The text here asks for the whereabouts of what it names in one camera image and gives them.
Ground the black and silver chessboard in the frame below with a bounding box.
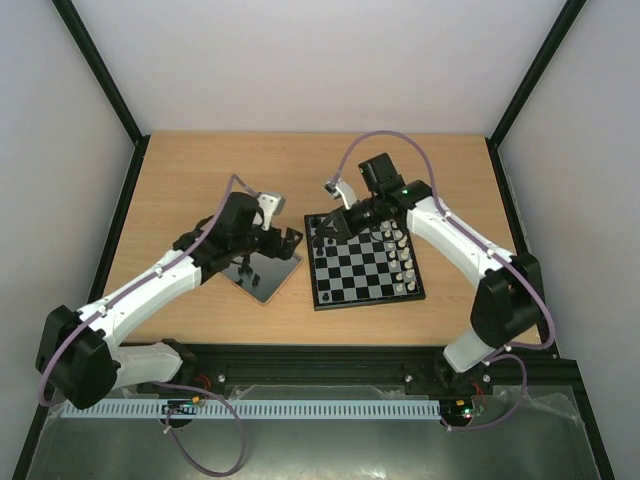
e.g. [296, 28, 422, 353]
[304, 214, 426, 311]

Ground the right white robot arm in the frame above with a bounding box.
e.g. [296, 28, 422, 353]
[316, 153, 544, 392]

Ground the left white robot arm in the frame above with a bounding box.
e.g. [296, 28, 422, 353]
[35, 192, 302, 409]

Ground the metal tray with wooden rim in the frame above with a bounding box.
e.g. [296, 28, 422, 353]
[221, 253, 303, 305]

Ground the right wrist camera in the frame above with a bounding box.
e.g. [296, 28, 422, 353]
[324, 178, 358, 210]

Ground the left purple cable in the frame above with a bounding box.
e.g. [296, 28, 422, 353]
[38, 174, 261, 474]

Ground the purple cable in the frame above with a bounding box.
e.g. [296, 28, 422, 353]
[38, 174, 261, 474]
[329, 130, 557, 433]

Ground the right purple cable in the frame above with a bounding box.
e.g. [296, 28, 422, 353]
[329, 130, 557, 433]

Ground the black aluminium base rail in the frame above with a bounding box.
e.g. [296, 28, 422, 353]
[52, 342, 581, 399]

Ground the light blue slotted cable duct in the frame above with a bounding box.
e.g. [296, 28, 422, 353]
[60, 399, 441, 421]

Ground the black frame post right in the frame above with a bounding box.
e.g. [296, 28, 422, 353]
[489, 0, 587, 144]

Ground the black frame post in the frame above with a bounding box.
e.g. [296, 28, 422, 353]
[52, 0, 150, 146]
[489, 0, 587, 144]

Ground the black frame post left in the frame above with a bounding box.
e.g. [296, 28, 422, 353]
[52, 0, 150, 146]

